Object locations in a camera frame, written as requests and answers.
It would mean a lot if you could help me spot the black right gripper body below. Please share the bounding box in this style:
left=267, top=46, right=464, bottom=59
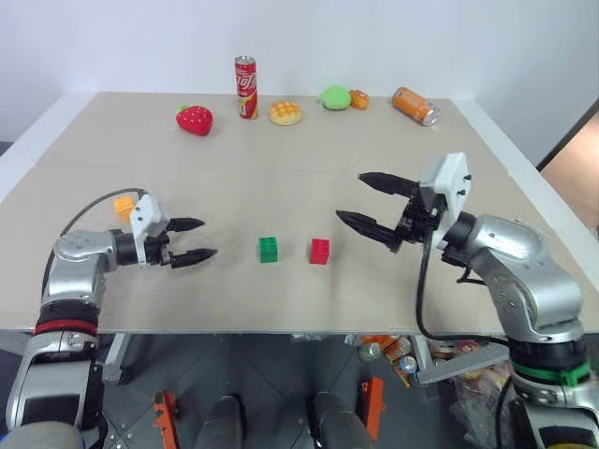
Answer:
left=395, top=181, right=445, bottom=246

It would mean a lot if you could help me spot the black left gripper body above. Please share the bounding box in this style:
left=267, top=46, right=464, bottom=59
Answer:
left=142, top=223, right=175, bottom=269

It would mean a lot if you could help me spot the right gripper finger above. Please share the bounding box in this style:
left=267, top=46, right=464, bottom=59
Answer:
left=335, top=210, right=405, bottom=254
left=358, top=170, right=418, bottom=197

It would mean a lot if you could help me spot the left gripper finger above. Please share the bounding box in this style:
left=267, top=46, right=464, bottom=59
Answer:
left=168, top=248, right=220, bottom=270
left=167, top=216, right=208, bottom=234

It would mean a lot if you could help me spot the yellow building block cube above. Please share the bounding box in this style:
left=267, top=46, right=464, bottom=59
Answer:
left=114, top=195, right=138, bottom=225

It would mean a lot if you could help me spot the red building block cube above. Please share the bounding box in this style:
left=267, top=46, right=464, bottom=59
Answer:
left=308, top=238, right=331, bottom=267

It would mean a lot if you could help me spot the green building block cube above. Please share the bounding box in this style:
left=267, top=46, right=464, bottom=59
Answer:
left=257, top=236, right=281, bottom=265

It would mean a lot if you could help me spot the orange soda can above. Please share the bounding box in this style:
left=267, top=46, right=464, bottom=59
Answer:
left=391, top=86, right=443, bottom=127

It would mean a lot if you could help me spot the green plush fruit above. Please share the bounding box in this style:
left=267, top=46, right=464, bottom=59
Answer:
left=317, top=84, right=352, bottom=113

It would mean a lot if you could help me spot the red plush strawberry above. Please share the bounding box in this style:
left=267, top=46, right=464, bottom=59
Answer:
left=175, top=104, right=215, bottom=138

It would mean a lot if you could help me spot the orange drink can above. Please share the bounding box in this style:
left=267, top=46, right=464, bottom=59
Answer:
left=382, top=335, right=414, bottom=362

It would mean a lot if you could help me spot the yellow toy bread bun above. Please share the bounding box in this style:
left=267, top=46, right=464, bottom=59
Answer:
left=269, top=100, right=303, bottom=127

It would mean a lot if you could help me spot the green-topped drink can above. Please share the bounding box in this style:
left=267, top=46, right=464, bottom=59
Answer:
left=358, top=342, right=386, bottom=364

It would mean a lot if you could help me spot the tall red soda can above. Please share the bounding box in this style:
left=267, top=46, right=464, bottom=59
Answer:
left=233, top=55, right=260, bottom=122

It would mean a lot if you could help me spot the dark rounded shape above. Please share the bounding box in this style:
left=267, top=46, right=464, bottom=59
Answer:
left=310, top=391, right=376, bottom=449
left=194, top=395, right=250, bottom=449

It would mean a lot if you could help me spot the clear bag of snacks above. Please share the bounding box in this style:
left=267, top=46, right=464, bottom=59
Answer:
left=447, top=362, right=517, bottom=446

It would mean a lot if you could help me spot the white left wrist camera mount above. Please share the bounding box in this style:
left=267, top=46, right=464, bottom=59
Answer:
left=129, top=194, right=170, bottom=267

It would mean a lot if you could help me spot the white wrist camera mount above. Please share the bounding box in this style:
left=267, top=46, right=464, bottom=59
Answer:
left=418, top=152, right=474, bottom=252
left=129, top=194, right=170, bottom=267

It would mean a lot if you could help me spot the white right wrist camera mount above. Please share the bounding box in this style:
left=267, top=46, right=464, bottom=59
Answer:
left=418, top=152, right=474, bottom=252

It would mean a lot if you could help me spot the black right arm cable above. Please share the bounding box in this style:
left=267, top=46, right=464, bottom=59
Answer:
left=415, top=231, right=514, bottom=348

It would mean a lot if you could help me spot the grey left arm cable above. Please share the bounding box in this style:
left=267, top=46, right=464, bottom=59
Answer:
left=40, top=187, right=149, bottom=300

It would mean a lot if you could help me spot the grey table leg bracket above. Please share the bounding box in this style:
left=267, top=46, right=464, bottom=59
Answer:
left=411, top=334, right=512, bottom=387
left=102, top=332, right=133, bottom=386

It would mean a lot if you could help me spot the orange clamp bracket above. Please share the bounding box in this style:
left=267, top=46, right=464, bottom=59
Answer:
left=153, top=390, right=182, bottom=449
left=359, top=376, right=387, bottom=443

